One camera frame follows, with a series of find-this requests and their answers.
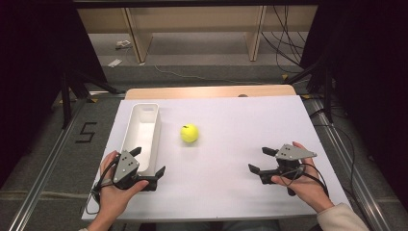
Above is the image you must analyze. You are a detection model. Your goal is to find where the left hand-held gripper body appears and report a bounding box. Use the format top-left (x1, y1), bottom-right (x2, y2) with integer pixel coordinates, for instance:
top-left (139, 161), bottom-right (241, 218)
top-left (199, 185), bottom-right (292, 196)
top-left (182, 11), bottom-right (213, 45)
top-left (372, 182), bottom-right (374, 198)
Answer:
top-left (112, 149), bottom-right (159, 193)

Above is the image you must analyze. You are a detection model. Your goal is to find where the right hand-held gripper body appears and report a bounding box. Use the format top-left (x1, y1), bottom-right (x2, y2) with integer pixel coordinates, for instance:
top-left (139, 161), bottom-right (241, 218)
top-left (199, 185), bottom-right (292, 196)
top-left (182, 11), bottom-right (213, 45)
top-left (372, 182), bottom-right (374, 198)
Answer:
top-left (259, 143), bottom-right (319, 197)

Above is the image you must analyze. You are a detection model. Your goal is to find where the white plastic bin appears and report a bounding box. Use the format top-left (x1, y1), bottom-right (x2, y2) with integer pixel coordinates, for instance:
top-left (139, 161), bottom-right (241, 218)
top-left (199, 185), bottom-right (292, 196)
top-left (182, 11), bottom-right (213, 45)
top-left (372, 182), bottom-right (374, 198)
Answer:
top-left (119, 102), bottom-right (162, 178)

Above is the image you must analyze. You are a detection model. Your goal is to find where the yellow-green apple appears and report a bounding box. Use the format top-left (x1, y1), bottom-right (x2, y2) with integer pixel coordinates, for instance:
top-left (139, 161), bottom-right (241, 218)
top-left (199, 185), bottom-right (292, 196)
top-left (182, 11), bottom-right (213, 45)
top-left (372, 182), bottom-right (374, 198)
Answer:
top-left (180, 123), bottom-right (200, 144)

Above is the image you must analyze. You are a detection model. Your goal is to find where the person's left hand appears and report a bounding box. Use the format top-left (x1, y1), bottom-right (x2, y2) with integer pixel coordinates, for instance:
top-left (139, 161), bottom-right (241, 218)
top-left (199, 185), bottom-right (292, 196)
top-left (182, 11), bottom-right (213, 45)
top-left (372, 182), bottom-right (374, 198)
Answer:
top-left (99, 150), bottom-right (150, 215)

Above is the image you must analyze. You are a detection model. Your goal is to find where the person's right hand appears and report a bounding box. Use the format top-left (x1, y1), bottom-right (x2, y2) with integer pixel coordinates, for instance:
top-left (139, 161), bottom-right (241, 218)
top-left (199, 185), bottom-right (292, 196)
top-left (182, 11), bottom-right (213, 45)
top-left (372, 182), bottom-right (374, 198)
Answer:
top-left (270, 141), bottom-right (335, 215)

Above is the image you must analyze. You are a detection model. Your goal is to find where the white table sheet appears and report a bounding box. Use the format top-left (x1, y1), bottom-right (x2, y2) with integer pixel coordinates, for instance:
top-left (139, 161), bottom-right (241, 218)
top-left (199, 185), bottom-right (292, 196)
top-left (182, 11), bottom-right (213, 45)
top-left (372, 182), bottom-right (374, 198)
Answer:
top-left (81, 94), bottom-right (352, 222)

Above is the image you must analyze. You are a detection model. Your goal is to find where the black metal stand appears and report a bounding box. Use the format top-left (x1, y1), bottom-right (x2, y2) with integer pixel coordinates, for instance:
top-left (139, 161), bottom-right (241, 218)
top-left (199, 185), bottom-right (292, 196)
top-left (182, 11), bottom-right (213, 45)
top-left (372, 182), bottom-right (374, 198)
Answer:
top-left (59, 67), bottom-right (121, 130)
top-left (283, 52), bottom-right (335, 125)

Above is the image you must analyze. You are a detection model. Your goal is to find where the small crumpled paper item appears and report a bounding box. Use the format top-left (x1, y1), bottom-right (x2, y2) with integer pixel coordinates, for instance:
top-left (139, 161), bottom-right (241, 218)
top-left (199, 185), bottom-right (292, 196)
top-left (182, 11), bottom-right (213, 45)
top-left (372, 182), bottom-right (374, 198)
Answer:
top-left (115, 39), bottom-right (134, 51)

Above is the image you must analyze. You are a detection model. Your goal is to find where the black curtain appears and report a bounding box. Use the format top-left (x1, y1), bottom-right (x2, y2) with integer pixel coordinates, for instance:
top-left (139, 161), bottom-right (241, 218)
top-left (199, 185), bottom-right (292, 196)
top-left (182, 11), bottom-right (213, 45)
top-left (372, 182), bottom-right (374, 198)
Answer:
top-left (299, 0), bottom-right (408, 208)
top-left (0, 0), bottom-right (109, 189)

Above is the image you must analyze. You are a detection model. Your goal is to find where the light wooden furniture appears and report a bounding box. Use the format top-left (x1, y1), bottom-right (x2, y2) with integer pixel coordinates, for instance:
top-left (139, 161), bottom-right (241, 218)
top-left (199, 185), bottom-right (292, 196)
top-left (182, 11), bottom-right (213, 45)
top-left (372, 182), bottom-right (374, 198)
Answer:
top-left (76, 4), bottom-right (319, 64)

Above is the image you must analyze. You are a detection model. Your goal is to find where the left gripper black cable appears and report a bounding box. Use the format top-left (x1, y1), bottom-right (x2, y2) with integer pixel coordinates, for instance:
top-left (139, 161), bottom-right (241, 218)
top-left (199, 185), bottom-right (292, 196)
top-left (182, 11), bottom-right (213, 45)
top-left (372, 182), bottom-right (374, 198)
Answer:
top-left (85, 156), bottom-right (119, 216)

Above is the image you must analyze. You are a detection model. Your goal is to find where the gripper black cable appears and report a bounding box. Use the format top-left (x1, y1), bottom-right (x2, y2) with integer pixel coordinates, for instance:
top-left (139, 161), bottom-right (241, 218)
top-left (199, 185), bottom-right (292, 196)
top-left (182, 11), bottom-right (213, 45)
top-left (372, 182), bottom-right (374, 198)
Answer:
top-left (85, 156), bottom-right (119, 216)
top-left (278, 163), bottom-right (330, 198)

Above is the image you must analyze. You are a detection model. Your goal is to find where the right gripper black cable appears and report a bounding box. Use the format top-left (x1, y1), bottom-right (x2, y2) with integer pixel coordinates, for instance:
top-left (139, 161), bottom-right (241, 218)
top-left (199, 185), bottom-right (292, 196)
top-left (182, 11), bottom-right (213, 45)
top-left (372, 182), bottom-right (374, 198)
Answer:
top-left (278, 163), bottom-right (330, 198)

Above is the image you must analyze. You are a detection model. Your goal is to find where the black floor cable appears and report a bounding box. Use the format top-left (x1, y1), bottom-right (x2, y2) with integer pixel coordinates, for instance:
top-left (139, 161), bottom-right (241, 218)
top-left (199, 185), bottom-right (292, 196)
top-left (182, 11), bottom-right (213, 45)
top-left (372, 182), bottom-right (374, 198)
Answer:
top-left (260, 31), bottom-right (304, 69)
top-left (310, 108), bottom-right (370, 222)
top-left (272, 5), bottom-right (306, 75)

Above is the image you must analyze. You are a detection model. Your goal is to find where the aluminium floor rail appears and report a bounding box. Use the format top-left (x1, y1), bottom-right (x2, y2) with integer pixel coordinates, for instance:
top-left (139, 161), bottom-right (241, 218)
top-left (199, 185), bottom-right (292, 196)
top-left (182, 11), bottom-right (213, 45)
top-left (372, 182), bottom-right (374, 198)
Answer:
top-left (306, 97), bottom-right (393, 231)
top-left (7, 90), bottom-right (127, 231)

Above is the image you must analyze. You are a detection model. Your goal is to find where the thin white floor cable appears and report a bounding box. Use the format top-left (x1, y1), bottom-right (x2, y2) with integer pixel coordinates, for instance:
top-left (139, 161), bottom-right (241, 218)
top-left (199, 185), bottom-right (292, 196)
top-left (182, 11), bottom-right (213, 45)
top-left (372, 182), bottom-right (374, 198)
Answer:
top-left (153, 64), bottom-right (266, 86)

